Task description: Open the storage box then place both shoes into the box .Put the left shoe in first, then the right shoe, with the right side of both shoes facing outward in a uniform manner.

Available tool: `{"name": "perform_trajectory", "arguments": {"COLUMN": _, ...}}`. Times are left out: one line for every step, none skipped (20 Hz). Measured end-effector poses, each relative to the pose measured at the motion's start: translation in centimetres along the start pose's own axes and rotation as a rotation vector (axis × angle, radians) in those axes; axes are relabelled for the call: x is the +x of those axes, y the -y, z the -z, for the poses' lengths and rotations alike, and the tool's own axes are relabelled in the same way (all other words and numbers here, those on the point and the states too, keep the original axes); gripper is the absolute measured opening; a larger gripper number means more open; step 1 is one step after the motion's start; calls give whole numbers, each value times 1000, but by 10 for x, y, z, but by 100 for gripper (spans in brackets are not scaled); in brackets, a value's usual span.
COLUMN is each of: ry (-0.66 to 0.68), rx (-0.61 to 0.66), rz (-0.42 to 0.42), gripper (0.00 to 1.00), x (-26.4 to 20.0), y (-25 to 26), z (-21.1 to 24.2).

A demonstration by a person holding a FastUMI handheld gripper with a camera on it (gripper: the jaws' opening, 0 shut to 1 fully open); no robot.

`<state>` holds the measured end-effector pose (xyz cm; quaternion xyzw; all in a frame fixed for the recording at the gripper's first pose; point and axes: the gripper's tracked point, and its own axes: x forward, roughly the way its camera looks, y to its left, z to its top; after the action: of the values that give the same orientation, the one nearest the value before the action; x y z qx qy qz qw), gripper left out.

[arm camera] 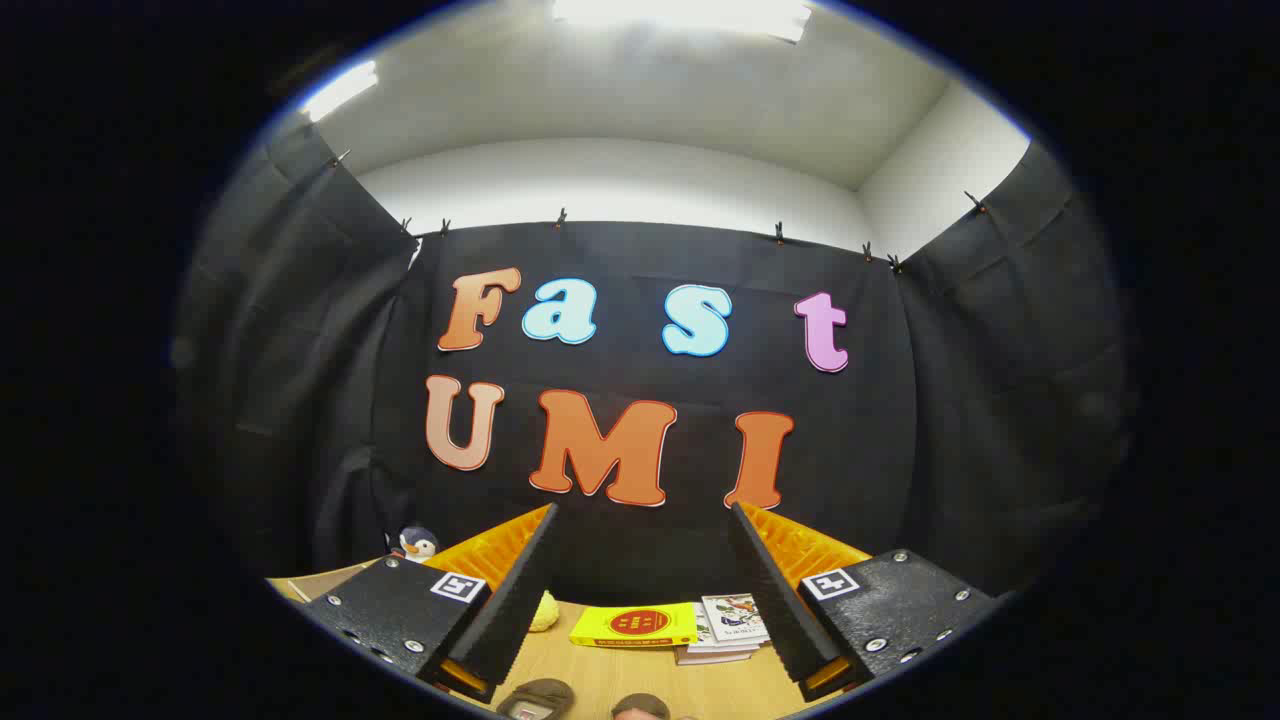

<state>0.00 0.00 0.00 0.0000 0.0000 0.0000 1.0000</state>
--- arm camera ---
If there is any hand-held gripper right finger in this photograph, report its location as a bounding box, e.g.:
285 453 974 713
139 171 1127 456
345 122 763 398
728 502 1001 703

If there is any white illustrated book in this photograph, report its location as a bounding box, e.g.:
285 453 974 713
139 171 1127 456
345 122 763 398
698 593 771 646

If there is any penguin plush toy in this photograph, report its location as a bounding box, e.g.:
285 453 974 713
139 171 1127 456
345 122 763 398
388 525 439 564

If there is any yellow book with red circle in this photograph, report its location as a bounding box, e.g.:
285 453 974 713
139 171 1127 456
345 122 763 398
569 601 699 649

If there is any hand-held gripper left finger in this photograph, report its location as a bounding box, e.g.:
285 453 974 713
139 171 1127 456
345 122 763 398
300 503 559 704

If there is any row of black clips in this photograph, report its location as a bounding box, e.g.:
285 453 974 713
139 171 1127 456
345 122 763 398
330 148 991 273

